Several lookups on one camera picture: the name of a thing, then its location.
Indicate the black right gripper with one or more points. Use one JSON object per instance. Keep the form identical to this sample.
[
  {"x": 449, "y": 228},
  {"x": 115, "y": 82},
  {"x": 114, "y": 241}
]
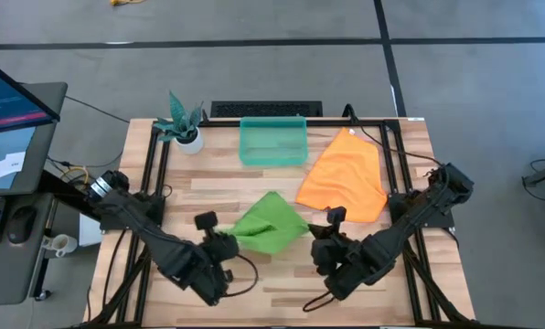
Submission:
[{"x": 336, "y": 253}]

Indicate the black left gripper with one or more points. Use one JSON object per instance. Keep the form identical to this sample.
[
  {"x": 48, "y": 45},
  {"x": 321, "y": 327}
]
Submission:
[{"x": 215, "y": 251}]

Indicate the green microfiber towel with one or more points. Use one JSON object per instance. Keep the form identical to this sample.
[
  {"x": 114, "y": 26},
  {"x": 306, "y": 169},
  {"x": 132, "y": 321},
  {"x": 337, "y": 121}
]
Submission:
[{"x": 268, "y": 224}]

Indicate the orange microfiber towel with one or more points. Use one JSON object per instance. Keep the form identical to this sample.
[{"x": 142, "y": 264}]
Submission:
[{"x": 345, "y": 178}]

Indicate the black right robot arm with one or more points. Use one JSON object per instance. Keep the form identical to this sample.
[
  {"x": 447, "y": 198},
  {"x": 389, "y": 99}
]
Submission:
[{"x": 391, "y": 240}]

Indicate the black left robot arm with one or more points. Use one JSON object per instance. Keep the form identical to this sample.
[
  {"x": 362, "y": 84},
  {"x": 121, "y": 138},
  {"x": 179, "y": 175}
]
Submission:
[{"x": 181, "y": 265}]

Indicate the teal plastic basket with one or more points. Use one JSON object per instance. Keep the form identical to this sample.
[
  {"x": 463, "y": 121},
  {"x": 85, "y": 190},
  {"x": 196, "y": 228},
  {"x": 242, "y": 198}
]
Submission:
[{"x": 272, "y": 141}]

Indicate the snake plant in white pot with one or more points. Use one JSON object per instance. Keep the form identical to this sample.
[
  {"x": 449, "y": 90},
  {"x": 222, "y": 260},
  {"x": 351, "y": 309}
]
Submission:
[{"x": 188, "y": 142}]

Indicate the white box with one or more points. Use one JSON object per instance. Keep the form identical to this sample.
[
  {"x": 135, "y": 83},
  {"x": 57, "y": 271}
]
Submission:
[{"x": 89, "y": 230}]

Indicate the white table sticker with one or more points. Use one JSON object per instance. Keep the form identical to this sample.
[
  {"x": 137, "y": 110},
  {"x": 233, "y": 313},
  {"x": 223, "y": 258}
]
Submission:
[{"x": 415, "y": 119}]

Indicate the white cup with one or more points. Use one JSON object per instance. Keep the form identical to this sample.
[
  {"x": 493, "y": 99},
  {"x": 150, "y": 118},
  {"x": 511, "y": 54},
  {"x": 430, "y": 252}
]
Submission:
[{"x": 62, "y": 244}]

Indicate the grey computer desk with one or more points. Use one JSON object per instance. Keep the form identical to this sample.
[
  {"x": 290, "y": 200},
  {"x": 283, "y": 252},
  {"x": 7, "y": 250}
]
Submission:
[{"x": 48, "y": 151}]

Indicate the black computer mouse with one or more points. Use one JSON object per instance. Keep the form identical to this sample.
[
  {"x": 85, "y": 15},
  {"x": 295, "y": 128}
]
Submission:
[{"x": 21, "y": 221}]

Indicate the white paper note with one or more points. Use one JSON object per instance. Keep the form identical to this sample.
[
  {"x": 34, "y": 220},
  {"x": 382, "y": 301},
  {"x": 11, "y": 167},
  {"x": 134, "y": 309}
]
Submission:
[{"x": 9, "y": 164}]

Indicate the computer monitor with blue screen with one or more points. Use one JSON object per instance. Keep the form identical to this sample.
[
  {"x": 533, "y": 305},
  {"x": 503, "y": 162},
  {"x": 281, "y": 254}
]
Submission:
[{"x": 7, "y": 100}]

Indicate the black aluminium table frame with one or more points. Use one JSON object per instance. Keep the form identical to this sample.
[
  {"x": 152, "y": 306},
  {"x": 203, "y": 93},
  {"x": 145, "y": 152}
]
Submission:
[{"x": 323, "y": 123}]

